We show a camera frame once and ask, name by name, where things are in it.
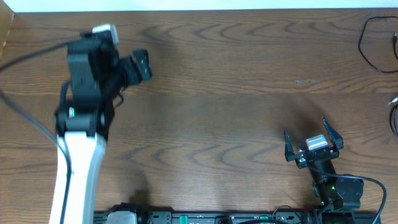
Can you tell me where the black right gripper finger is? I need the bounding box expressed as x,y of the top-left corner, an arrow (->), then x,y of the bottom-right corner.
284,131 -> 295,162
322,117 -> 344,150

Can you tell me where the black usb cable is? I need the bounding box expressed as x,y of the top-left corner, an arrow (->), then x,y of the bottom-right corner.
389,104 -> 398,138

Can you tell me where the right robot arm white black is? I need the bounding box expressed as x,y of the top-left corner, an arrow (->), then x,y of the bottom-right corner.
284,118 -> 364,223

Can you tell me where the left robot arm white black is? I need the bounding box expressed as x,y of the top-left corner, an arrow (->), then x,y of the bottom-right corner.
49,24 -> 152,223

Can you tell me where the brown cardboard panel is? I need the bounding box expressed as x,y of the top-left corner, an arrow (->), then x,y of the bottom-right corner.
0,0 -> 15,57

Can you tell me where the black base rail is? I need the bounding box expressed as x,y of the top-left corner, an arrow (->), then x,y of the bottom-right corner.
93,210 -> 374,224

